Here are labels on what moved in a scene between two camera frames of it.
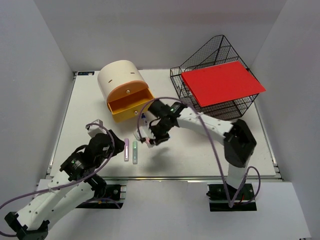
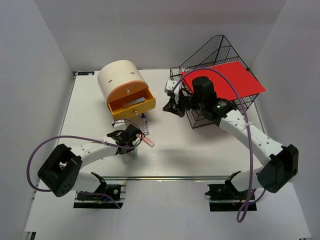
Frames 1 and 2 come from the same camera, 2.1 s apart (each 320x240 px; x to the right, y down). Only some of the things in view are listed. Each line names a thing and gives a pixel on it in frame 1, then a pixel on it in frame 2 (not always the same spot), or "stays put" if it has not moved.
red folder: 221,83 stays put
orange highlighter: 147,140 stays put
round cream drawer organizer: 125,89 stays put
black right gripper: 158,139 → 172,106
